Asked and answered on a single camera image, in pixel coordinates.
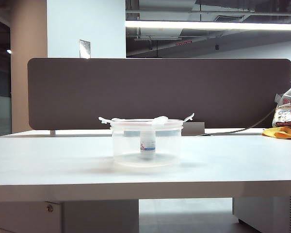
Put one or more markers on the clear lid with clip tabs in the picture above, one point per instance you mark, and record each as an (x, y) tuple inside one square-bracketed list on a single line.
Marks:
[(126, 121)]

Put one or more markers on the small white medicine bottle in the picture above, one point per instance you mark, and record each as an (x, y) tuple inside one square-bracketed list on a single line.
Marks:
[(147, 145)]

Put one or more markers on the round clear plastic box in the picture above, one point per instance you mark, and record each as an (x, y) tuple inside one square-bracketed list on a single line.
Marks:
[(126, 145)]

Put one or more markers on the round drawer lock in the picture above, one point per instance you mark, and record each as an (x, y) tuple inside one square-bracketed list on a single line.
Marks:
[(48, 208)]

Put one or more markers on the brown desk divider panel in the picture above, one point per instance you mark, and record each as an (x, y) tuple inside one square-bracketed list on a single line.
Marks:
[(160, 92)]

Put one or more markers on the red ceiling sign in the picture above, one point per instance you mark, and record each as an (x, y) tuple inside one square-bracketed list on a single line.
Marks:
[(183, 43)]

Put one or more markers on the small black ceiling device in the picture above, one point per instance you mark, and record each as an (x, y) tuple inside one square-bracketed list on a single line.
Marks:
[(217, 46)]

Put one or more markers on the long ceiling light strip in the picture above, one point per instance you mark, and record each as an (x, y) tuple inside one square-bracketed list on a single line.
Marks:
[(208, 25)]

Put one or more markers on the ceiling air vent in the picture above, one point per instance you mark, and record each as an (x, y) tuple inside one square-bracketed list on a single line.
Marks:
[(229, 18)]

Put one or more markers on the yellow cloth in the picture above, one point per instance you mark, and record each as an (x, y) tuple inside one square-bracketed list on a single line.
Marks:
[(279, 133)]

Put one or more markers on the printed plastic snack bag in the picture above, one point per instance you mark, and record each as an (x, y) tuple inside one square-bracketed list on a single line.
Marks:
[(285, 109)]

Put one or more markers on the white cabinet with vent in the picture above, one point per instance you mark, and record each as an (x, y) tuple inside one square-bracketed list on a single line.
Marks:
[(262, 211)]

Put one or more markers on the metal wall plate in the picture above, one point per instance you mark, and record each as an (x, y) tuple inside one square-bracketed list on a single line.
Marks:
[(85, 49)]

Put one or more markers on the white drawer pedestal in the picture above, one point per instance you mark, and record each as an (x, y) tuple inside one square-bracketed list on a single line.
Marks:
[(99, 216)]

